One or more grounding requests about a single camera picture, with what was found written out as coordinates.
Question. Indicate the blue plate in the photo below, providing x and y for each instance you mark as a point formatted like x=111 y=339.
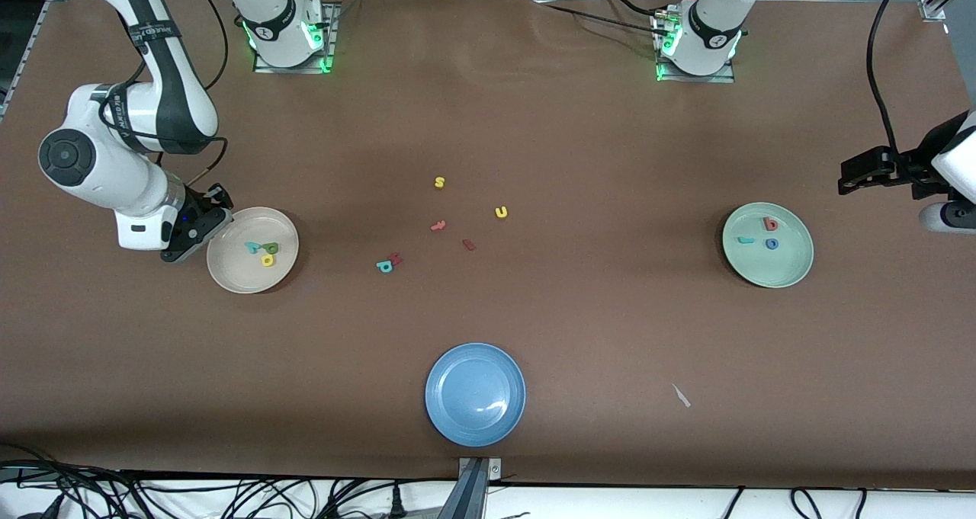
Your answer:
x=475 y=395

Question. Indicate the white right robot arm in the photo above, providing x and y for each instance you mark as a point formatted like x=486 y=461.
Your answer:
x=99 y=161

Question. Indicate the brown table cover sheet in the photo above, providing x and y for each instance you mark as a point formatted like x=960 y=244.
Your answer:
x=488 y=107

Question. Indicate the beige brown plate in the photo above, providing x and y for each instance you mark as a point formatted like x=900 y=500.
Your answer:
x=244 y=271

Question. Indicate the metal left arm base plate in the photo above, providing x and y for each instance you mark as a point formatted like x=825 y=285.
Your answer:
x=663 y=77

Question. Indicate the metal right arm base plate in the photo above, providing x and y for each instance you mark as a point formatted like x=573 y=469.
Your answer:
x=329 y=39

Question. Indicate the light green plate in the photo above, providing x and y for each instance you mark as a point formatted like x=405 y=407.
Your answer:
x=778 y=264

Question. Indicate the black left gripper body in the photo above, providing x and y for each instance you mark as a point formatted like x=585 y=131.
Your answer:
x=912 y=168

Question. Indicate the white paper scrap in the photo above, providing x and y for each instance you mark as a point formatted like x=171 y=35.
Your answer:
x=681 y=395

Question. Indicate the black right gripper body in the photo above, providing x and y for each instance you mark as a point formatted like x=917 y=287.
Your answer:
x=200 y=219

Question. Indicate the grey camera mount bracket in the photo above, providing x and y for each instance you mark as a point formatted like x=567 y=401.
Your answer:
x=473 y=488

